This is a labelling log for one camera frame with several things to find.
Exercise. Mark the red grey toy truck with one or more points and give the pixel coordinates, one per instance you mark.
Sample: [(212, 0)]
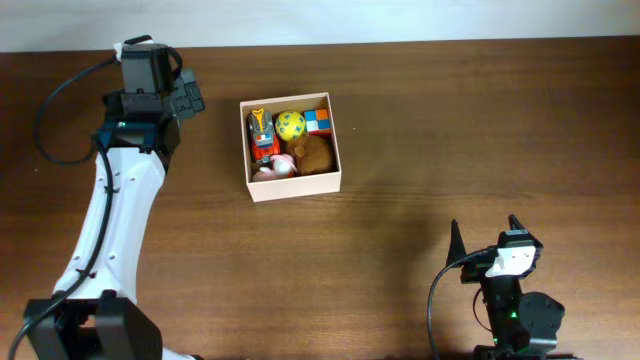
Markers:
[(264, 141)]

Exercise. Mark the yellow letter ball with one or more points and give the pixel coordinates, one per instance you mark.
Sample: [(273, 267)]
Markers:
[(290, 125)]

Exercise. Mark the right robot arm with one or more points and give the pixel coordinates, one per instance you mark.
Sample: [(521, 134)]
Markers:
[(523, 325)]

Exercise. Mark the brown plush toy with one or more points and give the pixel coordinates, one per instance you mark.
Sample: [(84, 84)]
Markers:
[(313, 154)]

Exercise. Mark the white cardboard box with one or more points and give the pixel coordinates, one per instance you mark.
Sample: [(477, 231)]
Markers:
[(298, 185)]

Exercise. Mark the white pink duck toy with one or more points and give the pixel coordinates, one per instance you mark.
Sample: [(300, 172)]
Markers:
[(280, 167)]

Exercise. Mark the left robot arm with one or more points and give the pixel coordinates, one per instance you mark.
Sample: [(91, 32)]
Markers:
[(93, 312)]

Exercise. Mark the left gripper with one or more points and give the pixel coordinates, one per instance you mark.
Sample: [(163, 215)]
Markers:
[(128, 100)]

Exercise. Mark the colourful puzzle cube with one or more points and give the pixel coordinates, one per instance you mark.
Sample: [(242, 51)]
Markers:
[(318, 122)]

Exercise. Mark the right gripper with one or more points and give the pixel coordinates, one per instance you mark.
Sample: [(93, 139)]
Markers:
[(476, 270)]

